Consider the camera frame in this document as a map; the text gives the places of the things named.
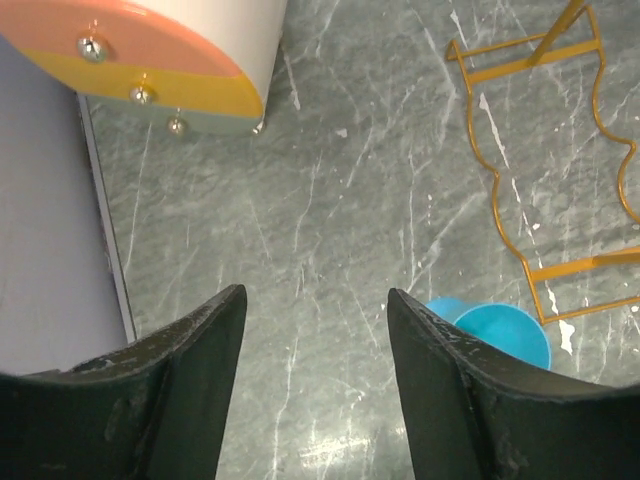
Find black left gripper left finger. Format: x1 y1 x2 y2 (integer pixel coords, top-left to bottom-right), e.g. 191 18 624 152
1 285 247 479

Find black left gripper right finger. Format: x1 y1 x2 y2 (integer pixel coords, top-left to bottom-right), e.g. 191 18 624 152
387 288 639 479

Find blue plastic wine glass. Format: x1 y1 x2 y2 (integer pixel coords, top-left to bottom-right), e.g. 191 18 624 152
425 297 552 370

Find cream round drawer box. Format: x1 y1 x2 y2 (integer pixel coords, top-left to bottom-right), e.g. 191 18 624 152
1 0 287 135

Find gold wire glass rack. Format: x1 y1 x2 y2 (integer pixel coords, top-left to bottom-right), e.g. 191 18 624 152
443 1 639 325

